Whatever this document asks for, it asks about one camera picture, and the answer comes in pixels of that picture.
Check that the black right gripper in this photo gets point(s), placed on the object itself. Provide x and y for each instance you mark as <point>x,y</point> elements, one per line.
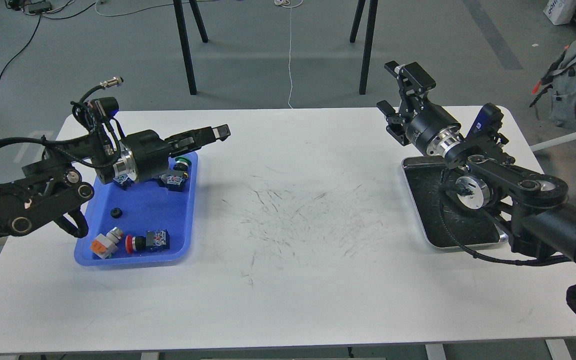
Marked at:
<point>429,127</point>

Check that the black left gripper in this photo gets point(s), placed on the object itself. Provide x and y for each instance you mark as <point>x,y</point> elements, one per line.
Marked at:
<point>149,153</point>

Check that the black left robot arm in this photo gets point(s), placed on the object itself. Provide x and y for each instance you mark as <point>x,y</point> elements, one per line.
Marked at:
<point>53,191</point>

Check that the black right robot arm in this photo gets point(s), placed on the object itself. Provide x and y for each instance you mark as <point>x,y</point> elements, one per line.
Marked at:
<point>478,176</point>

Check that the blue plastic tray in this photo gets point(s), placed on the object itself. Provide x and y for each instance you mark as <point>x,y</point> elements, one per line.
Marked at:
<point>146,207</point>

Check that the black table leg pair right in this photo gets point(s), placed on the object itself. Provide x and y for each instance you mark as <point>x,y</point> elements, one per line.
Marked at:
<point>371,21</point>

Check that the black table leg pair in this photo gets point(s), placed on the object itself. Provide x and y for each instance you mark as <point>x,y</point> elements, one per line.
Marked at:
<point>179,15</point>
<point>371,21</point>

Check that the black table leg pair left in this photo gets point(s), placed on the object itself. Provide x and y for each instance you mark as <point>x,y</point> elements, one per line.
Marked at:
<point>179,15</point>

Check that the metal tray with black mat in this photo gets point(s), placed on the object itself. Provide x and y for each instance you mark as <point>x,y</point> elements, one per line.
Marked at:
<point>444,221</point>

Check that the grey backpack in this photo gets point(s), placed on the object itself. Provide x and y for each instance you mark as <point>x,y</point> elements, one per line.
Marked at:
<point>559,82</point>

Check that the white cardboard box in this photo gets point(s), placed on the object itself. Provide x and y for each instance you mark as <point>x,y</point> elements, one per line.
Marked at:
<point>559,12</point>

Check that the black power adapter on floor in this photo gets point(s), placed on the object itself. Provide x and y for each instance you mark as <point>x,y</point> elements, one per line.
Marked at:
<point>32,7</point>

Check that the green push button switch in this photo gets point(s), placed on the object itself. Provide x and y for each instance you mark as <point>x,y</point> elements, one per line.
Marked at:
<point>177,176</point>

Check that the yellow push button switch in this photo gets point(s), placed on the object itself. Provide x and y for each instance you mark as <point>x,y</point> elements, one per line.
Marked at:
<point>123,182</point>

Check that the red push button switch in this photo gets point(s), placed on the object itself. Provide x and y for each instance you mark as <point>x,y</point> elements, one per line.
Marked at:
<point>152,241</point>

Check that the orange white switch module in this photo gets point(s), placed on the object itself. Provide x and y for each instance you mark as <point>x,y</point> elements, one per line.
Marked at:
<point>104,245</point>

